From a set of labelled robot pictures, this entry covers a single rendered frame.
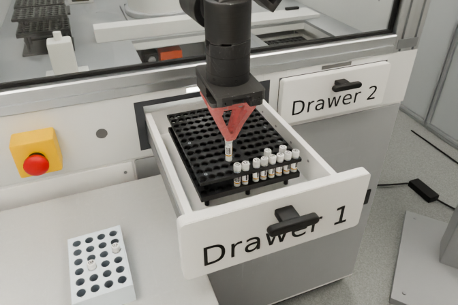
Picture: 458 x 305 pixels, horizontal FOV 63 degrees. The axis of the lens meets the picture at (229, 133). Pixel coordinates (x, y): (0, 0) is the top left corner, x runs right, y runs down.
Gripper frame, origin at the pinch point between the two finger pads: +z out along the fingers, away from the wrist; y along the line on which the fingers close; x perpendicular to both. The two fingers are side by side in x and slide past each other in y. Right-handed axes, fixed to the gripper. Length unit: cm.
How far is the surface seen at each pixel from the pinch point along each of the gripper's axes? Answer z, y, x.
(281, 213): 6.1, -11.9, -3.1
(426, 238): 96, 28, -98
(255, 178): 9.6, -0.6, -4.4
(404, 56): 6, 24, -55
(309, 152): 8.5, 1.1, -15.1
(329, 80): 7.5, 21.8, -32.2
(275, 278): 77, 22, -23
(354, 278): 99, 24, -60
